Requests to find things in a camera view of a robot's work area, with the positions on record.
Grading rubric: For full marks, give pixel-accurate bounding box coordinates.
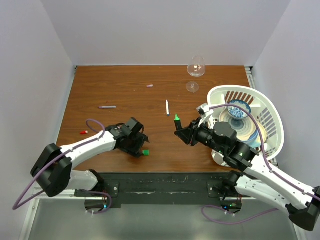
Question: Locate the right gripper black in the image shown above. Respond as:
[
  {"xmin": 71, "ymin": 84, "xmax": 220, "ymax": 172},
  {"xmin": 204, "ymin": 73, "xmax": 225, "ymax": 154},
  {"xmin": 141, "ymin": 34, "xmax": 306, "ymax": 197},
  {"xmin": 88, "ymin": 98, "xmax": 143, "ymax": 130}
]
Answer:
[{"xmin": 174, "ymin": 116, "xmax": 226, "ymax": 155}]

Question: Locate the green highlighter cap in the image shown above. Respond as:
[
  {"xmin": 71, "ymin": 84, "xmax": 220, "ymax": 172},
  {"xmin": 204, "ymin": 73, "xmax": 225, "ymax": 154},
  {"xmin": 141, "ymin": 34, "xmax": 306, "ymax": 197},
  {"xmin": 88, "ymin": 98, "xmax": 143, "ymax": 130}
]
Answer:
[{"xmin": 142, "ymin": 149, "xmax": 150, "ymax": 156}]

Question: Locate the green highlighter pen black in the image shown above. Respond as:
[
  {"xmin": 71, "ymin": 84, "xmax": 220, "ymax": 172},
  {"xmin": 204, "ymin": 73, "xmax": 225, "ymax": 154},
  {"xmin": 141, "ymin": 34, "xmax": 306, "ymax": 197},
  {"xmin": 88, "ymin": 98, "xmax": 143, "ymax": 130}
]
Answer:
[{"xmin": 174, "ymin": 114, "xmax": 183, "ymax": 131}]

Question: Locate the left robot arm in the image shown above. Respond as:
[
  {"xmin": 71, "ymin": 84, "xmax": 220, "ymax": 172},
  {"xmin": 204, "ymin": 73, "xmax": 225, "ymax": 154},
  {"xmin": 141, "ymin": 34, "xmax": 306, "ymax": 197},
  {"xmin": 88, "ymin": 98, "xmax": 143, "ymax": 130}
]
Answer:
[{"xmin": 30, "ymin": 117, "xmax": 149, "ymax": 197}]

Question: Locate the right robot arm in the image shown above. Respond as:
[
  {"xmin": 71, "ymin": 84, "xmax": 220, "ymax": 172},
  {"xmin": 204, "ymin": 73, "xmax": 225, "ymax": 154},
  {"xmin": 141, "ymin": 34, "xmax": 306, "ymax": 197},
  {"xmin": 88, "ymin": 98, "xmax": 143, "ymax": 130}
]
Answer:
[{"xmin": 174, "ymin": 118, "xmax": 320, "ymax": 232}]

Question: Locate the white pen blue tip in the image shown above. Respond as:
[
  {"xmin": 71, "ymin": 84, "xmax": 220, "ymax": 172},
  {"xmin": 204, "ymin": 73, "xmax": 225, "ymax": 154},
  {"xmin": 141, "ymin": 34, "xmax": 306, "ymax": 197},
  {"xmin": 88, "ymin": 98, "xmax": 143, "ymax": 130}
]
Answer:
[{"xmin": 165, "ymin": 99, "xmax": 170, "ymax": 117}]

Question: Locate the purple pen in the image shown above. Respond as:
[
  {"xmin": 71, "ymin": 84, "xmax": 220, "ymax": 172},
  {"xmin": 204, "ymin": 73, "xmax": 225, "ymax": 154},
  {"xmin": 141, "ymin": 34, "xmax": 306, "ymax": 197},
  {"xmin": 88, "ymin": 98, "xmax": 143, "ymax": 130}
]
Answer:
[{"xmin": 98, "ymin": 105, "xmax": 117, "ymax": 109}]

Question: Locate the red pen cap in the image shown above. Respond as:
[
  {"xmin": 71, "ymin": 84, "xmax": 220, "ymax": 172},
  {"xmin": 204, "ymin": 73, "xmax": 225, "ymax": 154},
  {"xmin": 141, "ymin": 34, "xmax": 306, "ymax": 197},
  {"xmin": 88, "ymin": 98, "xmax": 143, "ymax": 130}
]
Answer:
[{"xmin": 79, "ymin": 130, "xmax": 89, "ymax": 135}]

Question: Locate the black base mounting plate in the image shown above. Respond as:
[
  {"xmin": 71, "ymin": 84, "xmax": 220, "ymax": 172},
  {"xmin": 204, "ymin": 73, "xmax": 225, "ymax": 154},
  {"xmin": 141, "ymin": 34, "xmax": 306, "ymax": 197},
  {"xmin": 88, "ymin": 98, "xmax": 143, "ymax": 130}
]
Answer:
[{"xmin": 74, "ymin": 171, "xmax": 253, "ymax": 210}]

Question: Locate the blue white patterned bowl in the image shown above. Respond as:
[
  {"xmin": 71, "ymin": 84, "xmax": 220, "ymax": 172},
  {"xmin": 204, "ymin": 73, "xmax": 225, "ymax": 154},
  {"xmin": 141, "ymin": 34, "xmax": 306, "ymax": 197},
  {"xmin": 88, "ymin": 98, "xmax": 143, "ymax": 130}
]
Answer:
[{"xmin": 227, "ymin": 99, "xmax": 251, "ymax": 120}]

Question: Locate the grey striped plate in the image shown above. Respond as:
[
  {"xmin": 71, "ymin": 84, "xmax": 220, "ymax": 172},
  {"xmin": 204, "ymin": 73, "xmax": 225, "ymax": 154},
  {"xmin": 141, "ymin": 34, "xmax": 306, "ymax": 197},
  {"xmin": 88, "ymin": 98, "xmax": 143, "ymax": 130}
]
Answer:
[{"xmin": 219, "ymin": 109, "xmax": 258, "ymax": 141}]

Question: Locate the blue rimmed plate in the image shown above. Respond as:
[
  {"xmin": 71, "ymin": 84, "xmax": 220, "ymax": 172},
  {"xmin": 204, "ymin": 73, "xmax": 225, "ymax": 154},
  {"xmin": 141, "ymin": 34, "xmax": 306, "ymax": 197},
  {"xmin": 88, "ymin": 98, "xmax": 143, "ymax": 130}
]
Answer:
[{"xmin": 239, "ymin": 129, "xmax": 261, "ymax": 148}]

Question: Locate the clear wine glass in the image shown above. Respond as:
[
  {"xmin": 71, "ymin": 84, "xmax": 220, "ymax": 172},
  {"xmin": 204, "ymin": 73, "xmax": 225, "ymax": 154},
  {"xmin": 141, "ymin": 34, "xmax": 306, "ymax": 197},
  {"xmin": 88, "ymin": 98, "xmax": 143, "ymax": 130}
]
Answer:
[{"xmin": 186, "ymin": 56, "xmax": 206, "ymax": 93}]

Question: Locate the cream plate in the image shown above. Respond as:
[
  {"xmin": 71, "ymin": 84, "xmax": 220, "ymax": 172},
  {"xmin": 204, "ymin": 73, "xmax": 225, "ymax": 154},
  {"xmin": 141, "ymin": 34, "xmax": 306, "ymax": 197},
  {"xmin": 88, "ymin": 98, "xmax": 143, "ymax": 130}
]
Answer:
[{"xmin": 254, "ymin": 122, "xmax": 267, "ymax": 148}]

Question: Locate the white plastic dish basket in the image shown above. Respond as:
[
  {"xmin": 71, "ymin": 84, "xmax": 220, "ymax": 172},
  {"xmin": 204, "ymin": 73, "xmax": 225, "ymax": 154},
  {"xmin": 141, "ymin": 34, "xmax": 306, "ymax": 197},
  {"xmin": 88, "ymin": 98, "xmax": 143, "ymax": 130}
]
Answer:
[{"xmin": 207, "ymin": 85, "xmax": 285, "ymax": 165}]

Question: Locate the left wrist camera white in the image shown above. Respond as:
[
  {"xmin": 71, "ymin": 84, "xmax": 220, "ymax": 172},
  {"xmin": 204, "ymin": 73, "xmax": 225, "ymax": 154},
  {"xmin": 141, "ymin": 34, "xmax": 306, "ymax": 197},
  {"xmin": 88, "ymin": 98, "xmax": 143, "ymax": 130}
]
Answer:
[{"xmin": 113, "ymin": 124, "xmax": 128, "ymax": 135}]

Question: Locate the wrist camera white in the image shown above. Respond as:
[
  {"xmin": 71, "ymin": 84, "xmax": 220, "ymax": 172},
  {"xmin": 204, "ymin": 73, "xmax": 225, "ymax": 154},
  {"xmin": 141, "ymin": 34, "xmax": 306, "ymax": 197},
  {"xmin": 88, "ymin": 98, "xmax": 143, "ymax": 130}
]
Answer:
[
  {"xmin": 196, "ymin": 103, "xmax": 214, "ymax": 127},
  {"xmin": 113, "ymin": 124, "xmax": 128, "ymax": 135}
]

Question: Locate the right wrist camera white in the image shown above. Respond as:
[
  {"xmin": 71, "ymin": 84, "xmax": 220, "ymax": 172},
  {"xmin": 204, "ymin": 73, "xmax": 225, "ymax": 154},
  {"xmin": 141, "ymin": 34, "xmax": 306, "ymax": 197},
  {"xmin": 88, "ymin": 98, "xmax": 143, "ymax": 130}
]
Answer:
[{"xmin": 196, "ymin": 103, "xmax": 214, "ymax": 127}]

